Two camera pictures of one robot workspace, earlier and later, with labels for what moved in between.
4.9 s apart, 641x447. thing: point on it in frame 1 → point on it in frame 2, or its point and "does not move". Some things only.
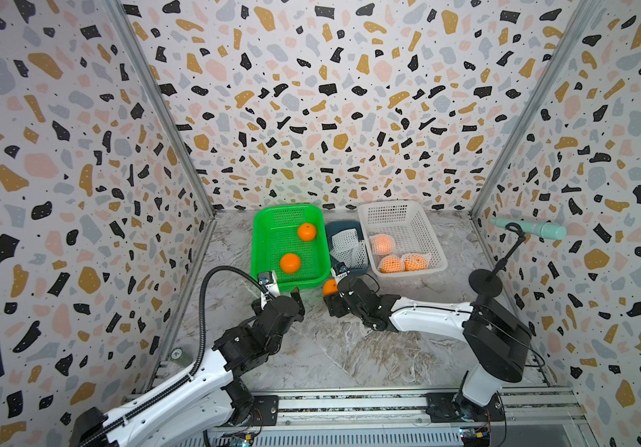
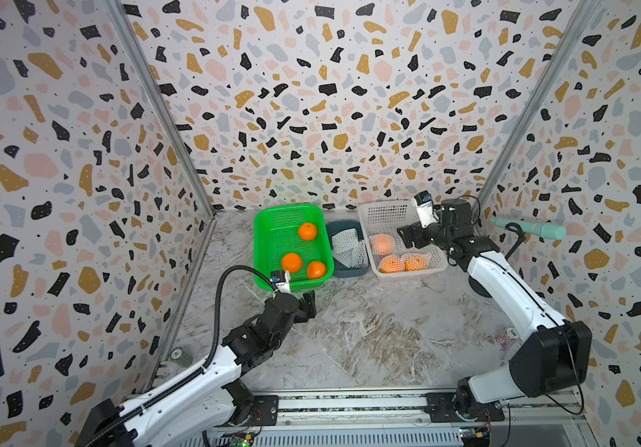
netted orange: (290, 264) does not move
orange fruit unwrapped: (306, 232) does not move
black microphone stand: (484, 283) does not move
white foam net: (345, 240) does not move
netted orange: (330, 287) → (316, 270)
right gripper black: (334, 304) → (410, 237)
